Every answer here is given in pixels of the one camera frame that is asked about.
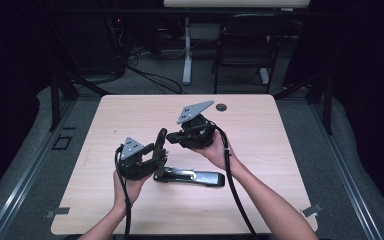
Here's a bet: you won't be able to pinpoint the black folding chair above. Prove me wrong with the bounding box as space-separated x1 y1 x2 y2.
212 13 290 95

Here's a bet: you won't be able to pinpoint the person's right hand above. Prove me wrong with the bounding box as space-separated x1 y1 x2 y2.
189 131 245 178

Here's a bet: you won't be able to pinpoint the black metal crossbar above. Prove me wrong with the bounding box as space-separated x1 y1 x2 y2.
34 7 351 16

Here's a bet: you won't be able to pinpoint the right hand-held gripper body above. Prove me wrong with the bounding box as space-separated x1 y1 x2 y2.
176 99 217 150

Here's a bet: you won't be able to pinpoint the person's left hand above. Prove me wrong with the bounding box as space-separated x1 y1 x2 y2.
112 172 151 215

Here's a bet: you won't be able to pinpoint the dark equipment cabinet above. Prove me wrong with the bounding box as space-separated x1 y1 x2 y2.
58 13 123 76

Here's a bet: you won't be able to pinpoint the white desk foot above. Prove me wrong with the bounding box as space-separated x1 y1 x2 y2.
259 67 271 85

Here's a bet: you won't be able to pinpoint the left hand-held gripper black cable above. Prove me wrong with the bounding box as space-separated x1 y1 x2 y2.
114 143 133 240

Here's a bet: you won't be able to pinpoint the aluminium floor rail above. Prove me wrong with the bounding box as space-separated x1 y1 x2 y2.
0 99 78 240
308 99 384 240

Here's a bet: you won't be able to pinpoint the black floor cables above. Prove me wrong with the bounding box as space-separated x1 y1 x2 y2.
111 19 184 95

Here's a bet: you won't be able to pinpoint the grey tape piece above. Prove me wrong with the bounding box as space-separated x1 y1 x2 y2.
44 207 71 219
301 203 324 218

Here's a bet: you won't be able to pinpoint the hand-held gripper black cable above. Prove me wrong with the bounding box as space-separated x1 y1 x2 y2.
114 143 133 240
193 120 259 240

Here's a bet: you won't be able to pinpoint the long black stapler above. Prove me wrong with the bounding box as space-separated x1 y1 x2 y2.
152 127 226 188

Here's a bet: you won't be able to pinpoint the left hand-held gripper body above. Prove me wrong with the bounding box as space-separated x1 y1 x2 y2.
116 137 155 181

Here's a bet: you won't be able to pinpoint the black metal frame strut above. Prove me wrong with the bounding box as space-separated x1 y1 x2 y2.
273 71 334 136
49 70 111 132

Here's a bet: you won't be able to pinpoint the right hand-held gripper black cable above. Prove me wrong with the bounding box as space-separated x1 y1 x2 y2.
193 120 259 240

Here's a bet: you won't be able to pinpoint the white desk leg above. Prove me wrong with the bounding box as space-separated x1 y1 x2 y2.
182 16 194 86

